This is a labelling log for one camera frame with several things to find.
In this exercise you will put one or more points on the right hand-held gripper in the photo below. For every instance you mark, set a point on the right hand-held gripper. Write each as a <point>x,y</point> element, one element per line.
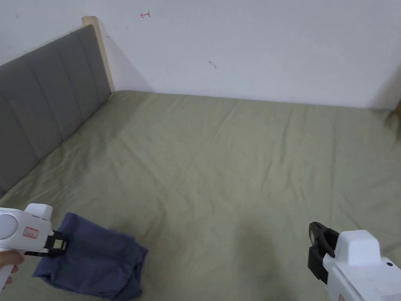
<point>360,266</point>

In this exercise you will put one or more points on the grey padded headboard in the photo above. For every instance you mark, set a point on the grey padded headboard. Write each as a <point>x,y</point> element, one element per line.
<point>47,94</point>

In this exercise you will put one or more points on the dark blue garment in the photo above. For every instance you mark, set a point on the dark blue garment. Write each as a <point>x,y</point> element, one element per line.
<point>94,263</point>

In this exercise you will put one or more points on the bed with pale green sheet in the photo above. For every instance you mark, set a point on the bed with pale green sheet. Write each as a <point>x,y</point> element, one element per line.
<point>219,175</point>

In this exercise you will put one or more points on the person's left hand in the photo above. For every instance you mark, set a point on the person's left hand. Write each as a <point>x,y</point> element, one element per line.
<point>11,260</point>

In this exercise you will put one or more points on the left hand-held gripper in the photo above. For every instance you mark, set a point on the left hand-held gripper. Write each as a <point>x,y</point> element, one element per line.
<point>22,225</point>

